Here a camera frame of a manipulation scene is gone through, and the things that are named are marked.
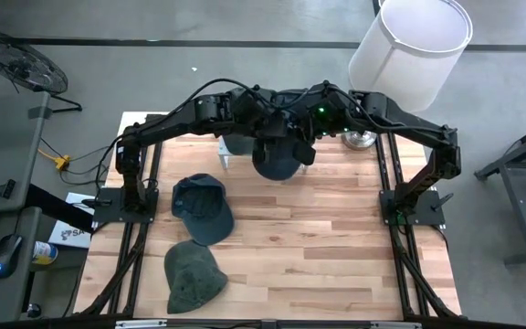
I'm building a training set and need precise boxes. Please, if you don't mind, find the green cap with strap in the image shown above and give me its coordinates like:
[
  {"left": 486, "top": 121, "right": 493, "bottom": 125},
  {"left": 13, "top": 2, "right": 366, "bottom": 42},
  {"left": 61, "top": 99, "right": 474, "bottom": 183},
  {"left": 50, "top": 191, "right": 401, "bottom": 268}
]
[{"left": 223, "top": 133, "right": 256, "bottom": 157}]

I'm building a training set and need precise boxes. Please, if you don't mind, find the white printed cardboard box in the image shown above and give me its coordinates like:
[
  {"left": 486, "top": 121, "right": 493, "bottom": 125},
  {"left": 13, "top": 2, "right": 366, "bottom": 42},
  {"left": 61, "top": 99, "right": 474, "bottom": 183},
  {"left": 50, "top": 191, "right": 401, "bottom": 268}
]
[{"left": 47, "top": 191, "right": 99, "bottom": 250}]

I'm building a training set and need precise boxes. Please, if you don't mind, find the white and yellow can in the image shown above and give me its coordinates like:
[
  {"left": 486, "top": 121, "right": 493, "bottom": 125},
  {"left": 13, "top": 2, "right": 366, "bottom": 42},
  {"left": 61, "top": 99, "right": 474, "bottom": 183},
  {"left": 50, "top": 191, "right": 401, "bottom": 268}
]
[{"left": 32, "top": 240, "right": 59, "bottom": 266}]

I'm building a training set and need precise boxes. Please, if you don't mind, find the black floor cable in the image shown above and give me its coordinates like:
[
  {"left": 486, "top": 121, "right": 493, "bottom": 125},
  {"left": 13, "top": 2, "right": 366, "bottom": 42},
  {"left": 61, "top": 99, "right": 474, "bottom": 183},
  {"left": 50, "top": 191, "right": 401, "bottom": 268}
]
[{"left": 59, "top": 144, "right": 117, "bottom": 186}]

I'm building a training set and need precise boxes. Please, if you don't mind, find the silver metal bracket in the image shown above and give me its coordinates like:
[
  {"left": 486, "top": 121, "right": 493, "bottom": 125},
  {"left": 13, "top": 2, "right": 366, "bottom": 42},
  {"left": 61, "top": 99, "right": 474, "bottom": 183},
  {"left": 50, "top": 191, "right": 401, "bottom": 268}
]
[
  {"left": 370, "top": 322, "right": 423, "bottom": 329},
  {"left": 114, "top": 319, "right": 168, "bottom": 329}
]

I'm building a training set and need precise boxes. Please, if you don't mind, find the white perforated metal shelf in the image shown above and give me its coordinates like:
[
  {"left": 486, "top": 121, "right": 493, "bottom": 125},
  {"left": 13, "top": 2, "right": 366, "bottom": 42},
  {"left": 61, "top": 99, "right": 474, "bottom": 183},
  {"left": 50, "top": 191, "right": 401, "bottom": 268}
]
[{"left": 217, "top": 135, "right": 315, "bottom": 171}]

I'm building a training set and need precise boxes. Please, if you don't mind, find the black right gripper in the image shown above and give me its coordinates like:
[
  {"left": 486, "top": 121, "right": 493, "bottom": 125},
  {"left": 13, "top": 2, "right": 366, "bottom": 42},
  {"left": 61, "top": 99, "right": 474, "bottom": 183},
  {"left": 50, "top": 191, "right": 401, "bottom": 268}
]
[{"left": 287, "top": 111, "right": 318, "bottom": 167}]

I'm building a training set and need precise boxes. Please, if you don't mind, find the black aluminium table frame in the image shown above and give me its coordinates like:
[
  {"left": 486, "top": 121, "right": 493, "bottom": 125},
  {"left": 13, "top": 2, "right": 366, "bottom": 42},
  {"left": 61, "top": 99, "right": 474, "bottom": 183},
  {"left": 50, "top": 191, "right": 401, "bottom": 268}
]
[{"left": 73, "top": 111, "right": 468, "bottom": 329}]

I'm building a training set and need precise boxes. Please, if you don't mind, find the dark teal baseball cap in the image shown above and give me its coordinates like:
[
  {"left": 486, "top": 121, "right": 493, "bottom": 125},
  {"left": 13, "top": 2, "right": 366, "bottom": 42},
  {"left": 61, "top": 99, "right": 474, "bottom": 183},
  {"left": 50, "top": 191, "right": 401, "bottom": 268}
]
[{"left": 170, "top": 173, "right": 236, "bottom": 247}]

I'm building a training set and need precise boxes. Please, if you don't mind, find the white shade silver lamp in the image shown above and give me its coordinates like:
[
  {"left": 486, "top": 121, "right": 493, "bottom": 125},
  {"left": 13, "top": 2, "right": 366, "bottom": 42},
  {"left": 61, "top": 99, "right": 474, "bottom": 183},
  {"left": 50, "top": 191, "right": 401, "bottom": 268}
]
[{"left": 341, "top": 0, "right": 474, "bottom": 152}]

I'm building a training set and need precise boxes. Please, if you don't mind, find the black computer mouse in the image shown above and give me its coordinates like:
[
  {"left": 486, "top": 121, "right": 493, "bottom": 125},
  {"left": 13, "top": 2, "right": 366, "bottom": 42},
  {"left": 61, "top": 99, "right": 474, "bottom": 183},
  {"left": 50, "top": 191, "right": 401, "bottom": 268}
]
[{"left": 0, "top": 233, "right": 24, "bottom": 280}]

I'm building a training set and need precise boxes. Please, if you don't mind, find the small black stand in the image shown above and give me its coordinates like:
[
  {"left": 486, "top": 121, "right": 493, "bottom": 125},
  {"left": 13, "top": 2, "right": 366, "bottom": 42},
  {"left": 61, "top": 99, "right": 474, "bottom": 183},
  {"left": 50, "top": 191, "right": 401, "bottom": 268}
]
[{"left": 0, "top": 178, "right": 17, "bottom": 200}]

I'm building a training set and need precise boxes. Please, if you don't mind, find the blue denim baseball cap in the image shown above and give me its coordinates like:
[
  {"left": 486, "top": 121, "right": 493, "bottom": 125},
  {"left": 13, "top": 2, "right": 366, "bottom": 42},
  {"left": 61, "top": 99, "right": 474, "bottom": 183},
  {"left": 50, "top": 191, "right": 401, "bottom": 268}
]
[{"left": 251, "top": 135, "right": 306, "bottom": 182}]

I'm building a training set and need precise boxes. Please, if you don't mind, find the black floor fan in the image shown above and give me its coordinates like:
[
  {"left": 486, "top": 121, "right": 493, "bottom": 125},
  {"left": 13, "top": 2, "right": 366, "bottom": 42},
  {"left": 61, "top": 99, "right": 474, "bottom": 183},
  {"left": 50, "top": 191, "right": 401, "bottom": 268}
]
[{"left": 0, "top": 29, "right": 83, "bottom": 114}]

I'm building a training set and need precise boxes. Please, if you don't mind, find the dark grey metal cart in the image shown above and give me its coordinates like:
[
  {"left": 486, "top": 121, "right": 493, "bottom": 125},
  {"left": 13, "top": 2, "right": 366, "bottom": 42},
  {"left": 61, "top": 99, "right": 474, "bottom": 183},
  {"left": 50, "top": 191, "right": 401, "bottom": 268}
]
[{"left": 474, "top": 116, "right": 526, "bottom": 266}]

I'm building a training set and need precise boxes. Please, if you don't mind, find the yellow power plug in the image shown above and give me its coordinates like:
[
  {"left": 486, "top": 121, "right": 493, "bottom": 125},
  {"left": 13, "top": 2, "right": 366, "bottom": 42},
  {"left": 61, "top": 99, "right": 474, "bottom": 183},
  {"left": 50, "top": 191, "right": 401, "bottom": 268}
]
[{"left": 37, "top": 149, "right": 72, "bottom": 173}]

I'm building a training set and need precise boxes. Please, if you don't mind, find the black desk beam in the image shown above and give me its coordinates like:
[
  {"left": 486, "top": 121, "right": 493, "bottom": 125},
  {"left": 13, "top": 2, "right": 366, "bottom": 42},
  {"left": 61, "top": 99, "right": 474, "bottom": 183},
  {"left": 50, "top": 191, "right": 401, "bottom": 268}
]
[{"left": 26, "top": 183, "right": 96, "bottom": 233}]

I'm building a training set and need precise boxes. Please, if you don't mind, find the dark green baseball cap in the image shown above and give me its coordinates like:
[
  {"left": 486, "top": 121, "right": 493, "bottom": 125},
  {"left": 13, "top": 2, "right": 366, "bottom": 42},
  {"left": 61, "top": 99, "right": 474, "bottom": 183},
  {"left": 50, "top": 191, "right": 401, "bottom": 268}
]
[{"left": 163, "top": 239, "right": 229, "bottom": 315}]

